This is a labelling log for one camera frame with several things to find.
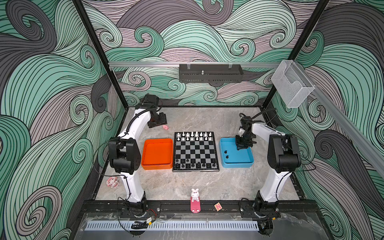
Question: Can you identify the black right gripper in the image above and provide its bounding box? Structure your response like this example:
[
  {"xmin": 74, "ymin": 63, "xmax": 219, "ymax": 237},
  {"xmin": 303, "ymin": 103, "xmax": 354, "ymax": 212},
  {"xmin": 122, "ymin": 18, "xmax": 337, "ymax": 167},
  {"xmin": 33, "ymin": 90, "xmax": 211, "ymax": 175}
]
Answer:
[{"xmin": 234, "ymin": 132, "xmax": 256, "ymax": 149}]

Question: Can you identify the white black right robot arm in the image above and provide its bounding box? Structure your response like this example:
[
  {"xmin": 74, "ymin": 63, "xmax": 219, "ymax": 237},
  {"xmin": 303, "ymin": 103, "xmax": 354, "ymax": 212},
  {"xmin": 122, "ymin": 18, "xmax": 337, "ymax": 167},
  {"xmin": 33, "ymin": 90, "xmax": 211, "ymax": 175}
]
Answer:
[{"xmin": 235, "ymin": 113, "xmax": 302, "ymax": 212}]

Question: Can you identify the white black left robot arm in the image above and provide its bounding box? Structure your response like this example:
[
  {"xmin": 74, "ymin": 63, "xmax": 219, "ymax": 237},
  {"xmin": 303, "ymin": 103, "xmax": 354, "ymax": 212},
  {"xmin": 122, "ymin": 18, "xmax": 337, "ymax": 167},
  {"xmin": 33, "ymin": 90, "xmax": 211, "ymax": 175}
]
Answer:
[{"xmin": 108, "ymin": 94, "xmax": 167, "ymax": 213}]

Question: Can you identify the black white chess board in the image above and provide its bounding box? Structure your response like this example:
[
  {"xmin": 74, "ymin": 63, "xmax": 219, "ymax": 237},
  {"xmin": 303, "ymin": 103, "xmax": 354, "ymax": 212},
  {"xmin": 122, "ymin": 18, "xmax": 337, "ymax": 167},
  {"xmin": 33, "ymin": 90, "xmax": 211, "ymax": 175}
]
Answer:
[{"xmin": 173, "ymin": 131, "xmax": 220, "ymax": 172}]

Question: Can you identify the blue plastic tray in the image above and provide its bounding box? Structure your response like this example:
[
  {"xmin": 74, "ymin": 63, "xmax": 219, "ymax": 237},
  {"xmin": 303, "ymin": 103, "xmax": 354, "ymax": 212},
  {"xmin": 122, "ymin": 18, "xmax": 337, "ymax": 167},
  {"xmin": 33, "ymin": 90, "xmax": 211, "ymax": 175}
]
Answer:
[{"xmin": 219, "ymin": 138, "xmax": 254, "ymax": 168}]

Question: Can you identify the orange plastic tray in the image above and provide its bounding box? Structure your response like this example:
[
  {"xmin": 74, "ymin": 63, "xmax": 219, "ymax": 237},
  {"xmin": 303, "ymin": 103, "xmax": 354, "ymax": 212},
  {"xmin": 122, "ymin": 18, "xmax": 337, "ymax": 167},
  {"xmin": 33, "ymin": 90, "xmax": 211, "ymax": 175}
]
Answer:
[{"xmin": 141, "ymin": 139, "xmax": 174, "ymax": 171}]

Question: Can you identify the small orange letter block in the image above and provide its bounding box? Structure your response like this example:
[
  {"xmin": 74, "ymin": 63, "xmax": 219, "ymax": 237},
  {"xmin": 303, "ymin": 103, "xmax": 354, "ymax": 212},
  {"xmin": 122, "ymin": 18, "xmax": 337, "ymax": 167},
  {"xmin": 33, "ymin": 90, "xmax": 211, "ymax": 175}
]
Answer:
[{"xmin": 215, "ymin": 203, "xmax": 222, "ymax": 211}]

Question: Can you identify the pink white plush toy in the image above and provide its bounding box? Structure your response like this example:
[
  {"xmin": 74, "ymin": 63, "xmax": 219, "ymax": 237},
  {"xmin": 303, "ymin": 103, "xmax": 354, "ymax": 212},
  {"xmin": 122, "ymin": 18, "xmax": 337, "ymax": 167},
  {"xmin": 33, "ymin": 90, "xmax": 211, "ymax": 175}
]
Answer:
[{"xmin": 106, "ymin": 177, "xmax": 119, "ymax": 189}]

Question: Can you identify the white rabbit figurine pink stand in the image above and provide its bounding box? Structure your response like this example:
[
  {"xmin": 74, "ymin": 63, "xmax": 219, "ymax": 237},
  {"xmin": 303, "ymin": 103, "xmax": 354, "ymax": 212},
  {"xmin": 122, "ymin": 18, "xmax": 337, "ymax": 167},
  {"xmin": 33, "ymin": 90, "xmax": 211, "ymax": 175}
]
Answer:
[{"xmin": 190, "ymin": 189, "xmax": 201, "ymax": 213}]

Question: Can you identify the black perforated wall shelf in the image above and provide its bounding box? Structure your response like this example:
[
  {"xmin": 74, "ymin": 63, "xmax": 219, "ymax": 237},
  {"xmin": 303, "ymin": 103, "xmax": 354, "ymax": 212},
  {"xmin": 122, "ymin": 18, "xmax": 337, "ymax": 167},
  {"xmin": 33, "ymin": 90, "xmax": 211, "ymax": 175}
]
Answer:
[{"xmin": 179, "ymin": 64, "xmax": 244, "ymax": 84}]

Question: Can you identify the clear acrylic wall holder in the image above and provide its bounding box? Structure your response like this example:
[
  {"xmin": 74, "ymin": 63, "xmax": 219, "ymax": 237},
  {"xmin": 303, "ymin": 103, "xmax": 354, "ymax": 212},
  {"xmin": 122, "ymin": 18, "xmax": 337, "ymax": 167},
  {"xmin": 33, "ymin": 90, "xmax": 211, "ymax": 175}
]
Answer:
[{"xmin": 271, "ymin": 60, "xmax": 315, "ymax": 109}]

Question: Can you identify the silver aluminium rail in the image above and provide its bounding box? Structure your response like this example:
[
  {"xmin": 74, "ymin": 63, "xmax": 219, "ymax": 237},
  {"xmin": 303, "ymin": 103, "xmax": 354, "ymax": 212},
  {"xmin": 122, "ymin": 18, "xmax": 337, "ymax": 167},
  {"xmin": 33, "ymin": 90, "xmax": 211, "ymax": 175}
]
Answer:
[{"xmin": 108, "ymin": 61, "xmax": 281, "ymax": 69}]

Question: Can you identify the white slotted cable duct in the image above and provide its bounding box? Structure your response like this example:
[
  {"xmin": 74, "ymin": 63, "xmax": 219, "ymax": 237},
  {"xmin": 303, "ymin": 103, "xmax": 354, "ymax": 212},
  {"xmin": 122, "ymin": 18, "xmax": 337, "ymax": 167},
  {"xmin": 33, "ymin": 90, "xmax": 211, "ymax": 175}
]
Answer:
[{"xmin": 85, "ymin": 221, "xmax": 259, "ymax": 231}]

